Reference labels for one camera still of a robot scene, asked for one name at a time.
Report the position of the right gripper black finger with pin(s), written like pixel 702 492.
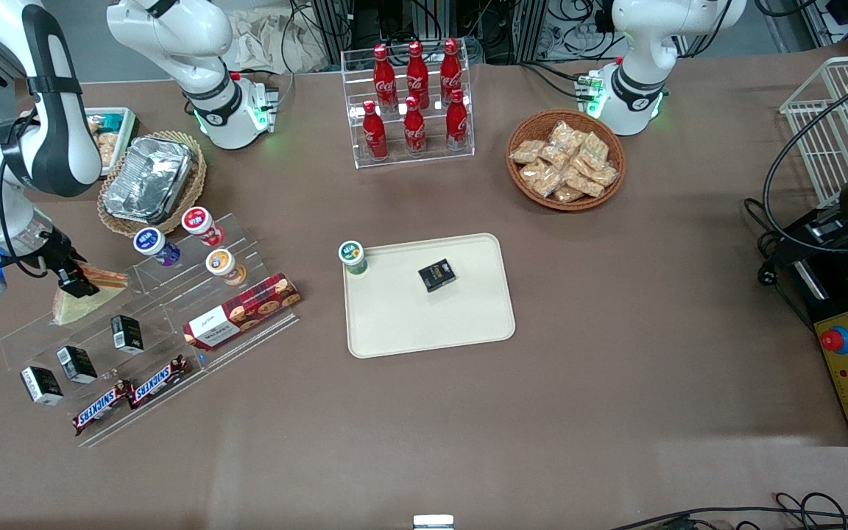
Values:
pixel 85 268
pixel 76 283

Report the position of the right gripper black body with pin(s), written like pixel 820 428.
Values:
pixel 57 251

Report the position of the triangle sandwich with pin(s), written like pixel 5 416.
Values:
pixel 74 309

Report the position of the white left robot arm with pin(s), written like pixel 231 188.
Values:
pixel 645 44

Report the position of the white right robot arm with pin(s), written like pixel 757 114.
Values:
pixel 174 37

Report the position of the beige plastic tray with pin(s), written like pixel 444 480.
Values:
pixel 424 324

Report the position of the black machine yellow panel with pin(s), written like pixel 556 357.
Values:
pixel 836 298

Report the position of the oval wicker basket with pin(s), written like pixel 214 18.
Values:
pixel 140 230

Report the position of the purple yogurt bottle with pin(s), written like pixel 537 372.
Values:
pixel 149 241

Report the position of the small black box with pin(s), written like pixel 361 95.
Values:
pixel 41 386
pixel 127 333
pixel 76 364
pixel 436 275

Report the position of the red emergency stop button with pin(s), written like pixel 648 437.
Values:
pixel 835 339

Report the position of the clear acrylic tiered stand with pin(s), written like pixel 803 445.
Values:
pixel 174 309

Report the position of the foil food container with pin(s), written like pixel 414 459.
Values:
pixel 148 180

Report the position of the clear bag of crackers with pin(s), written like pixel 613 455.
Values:
pixel 107 149

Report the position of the red yogurt bottle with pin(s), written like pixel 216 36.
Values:
pixel 197 219

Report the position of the white rectangular bin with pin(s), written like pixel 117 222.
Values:
pixel 121 145

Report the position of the Snickers bar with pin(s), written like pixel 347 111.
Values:
pixel 102 408
pixel 159 380

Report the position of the orange yogurt bottle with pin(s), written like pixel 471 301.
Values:
pixel 219 261

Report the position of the teal snack packet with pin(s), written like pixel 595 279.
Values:
pixel 109 121

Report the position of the red plaid cookie box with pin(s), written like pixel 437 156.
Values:
pixel 240 313

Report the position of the clear packet of biscuits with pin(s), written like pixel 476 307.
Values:
pixel 562 135
pixel 584 184
pixel 525 152
pixel 556 157
pixel 567 194
pixel 593 151
pixel 603 176
pixel 542 179

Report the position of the green yogurt bottle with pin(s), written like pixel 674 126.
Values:
pixel 351 252

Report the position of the round wicker basket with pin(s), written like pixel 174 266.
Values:
pixel 534 124

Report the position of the beige crumpled cloth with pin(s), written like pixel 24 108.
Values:
pixel 269 40

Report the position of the red Coca-Cola bottle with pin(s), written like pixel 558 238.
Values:
pixel 414 129
pixel 374 134
pixel 457 123
pixel 417 75
pixel 451 71
pixel 383 79

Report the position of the clear acrylic bottle rack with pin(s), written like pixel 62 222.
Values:
pixel 409 160

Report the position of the aluminium equipment rack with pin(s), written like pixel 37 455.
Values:
pixel 336 22

